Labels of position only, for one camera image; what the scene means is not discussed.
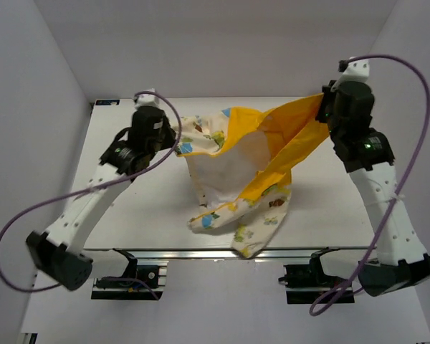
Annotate yellow patterned child jacket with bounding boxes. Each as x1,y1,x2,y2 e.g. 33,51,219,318
173,94,329,258

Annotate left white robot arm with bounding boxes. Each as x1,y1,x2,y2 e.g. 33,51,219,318
26,105,176,291

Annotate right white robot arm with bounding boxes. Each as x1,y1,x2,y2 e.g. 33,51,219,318
309,80,430,297

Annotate left blue table label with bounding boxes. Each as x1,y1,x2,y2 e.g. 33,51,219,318
95,99,120,106

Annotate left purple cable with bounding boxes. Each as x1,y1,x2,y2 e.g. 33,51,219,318
0,90,183,300

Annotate purple cable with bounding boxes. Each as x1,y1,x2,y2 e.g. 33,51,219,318
0,90,183,300
309,54,430,317

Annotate aluminium table front rail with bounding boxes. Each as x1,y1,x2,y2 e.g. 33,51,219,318
82,247,377,260

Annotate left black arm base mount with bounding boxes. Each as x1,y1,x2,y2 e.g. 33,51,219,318
91,249,167,301

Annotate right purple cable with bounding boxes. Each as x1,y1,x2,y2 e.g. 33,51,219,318
309,54,430,317

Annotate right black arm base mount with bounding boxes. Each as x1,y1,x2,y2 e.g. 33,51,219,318
277,247,361,305

